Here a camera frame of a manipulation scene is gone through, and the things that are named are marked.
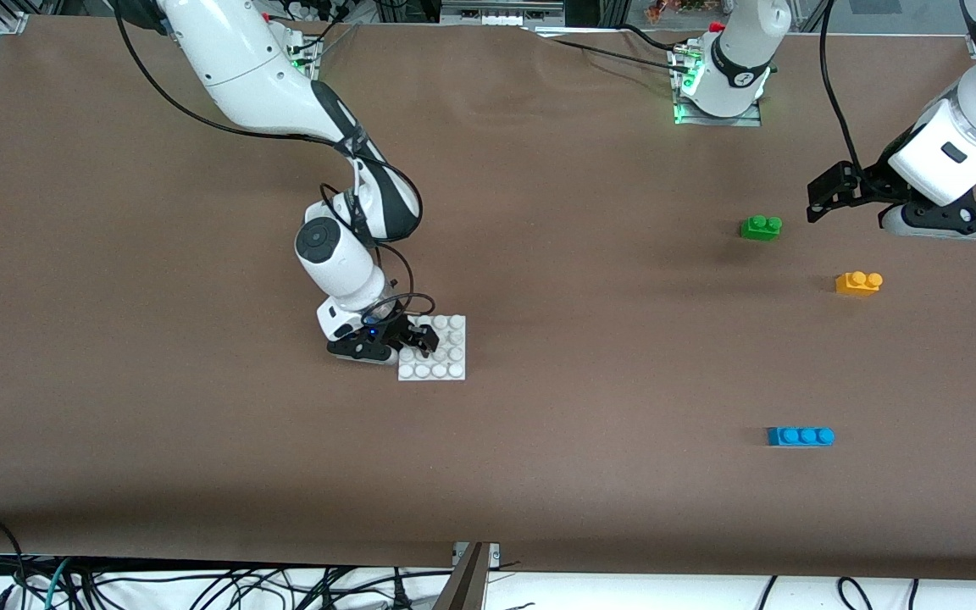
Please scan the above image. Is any white studded base plate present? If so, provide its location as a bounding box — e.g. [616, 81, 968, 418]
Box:
[397, 314, 467, 382]

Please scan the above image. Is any yellow two-stud block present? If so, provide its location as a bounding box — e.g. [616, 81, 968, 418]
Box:
[835, 271, 885, 297]

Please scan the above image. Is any blue three-stud block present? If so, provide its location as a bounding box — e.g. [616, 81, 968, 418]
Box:
[767, 426, 836, 448]

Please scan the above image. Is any large table cover sheet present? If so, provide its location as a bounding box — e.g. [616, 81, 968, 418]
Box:
[0, 15, 976, 584]

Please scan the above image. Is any grey support beam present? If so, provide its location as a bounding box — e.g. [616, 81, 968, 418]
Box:
[430, 542, 491, 610]

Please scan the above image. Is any white power strip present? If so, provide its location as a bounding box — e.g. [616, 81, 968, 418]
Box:
[440, 0, 565, 26]

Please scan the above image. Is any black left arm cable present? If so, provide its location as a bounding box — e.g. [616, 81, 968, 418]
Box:
[818, 0, 866, 183]

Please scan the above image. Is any silver table clamp bracket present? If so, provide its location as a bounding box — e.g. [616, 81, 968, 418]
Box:
[452, 542, 502, 567]

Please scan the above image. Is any long black tabletop cable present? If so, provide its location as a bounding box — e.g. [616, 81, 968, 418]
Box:
[539, 34, 696, 69]

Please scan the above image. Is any teal floor cable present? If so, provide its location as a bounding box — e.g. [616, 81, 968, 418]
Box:
[43, 557, 74, 610]

